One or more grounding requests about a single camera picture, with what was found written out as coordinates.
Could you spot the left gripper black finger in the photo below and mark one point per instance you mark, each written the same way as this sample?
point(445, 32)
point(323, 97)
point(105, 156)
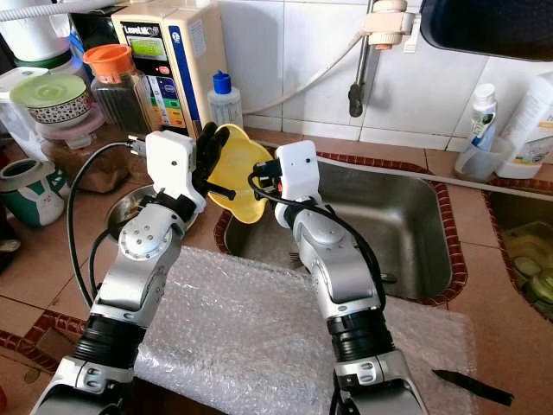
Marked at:
point(219, 143)
point(201, 147)

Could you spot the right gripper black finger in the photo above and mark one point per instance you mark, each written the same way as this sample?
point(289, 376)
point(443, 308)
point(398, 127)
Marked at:
point(253, 179)

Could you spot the yellow plastic juicer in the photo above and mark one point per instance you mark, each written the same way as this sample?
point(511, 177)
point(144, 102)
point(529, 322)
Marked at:
point(238, 151)

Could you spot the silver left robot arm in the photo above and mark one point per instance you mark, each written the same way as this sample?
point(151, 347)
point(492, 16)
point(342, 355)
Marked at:
point(138, 268)

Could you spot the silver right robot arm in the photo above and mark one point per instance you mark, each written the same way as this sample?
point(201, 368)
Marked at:
point(346, 268)

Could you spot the soap bottle with blue cap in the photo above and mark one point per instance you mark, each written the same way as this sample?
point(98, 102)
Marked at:
point(225, 104)

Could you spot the steel fork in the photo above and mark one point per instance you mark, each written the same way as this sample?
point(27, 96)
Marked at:
point(302, 258)

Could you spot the small steel bowl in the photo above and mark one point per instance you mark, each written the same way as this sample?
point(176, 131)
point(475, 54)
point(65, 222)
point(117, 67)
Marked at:
point(130, 207)

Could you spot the beige water ioniser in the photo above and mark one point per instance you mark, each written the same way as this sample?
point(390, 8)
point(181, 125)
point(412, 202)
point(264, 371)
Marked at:
point(177, 60)

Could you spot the clear jar with orange lid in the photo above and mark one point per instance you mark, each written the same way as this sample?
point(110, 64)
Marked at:
point(112, 86)

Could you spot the jar with pink lid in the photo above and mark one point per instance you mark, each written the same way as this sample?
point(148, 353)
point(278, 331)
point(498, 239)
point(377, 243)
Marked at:
point(78, 151)

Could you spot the steel faucet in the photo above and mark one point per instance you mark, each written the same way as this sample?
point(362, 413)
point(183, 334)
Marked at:
point(361, 69)

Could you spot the clear bubble wrap sheet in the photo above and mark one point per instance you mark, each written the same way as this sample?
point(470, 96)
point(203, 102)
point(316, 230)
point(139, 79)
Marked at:
point(268, 337)

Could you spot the patterned bowl with green lid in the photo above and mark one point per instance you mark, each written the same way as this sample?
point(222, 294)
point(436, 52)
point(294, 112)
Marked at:
point(52, 95)

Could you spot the teal bunny mug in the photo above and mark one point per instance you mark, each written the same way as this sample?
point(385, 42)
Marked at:
point(34, 194)

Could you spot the white plastic container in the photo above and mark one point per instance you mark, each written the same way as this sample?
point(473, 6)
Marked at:
point(17, 104)

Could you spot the beige faucet filter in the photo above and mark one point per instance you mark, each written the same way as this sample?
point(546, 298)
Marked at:
point(390, 24)

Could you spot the white jug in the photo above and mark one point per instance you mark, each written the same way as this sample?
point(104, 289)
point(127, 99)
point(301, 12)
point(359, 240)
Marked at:
point(34, 30)

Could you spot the clear plastic cup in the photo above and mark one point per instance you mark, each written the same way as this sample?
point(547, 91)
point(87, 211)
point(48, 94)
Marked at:
point(479, 160)

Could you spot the white tube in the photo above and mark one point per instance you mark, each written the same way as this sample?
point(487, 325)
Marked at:
point(482, 112)

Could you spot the black pan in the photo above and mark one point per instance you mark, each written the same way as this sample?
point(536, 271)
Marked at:
point(484, 26)

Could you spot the white detergent bottle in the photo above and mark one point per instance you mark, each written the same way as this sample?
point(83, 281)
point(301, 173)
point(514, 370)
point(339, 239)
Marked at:
point(536, 121)

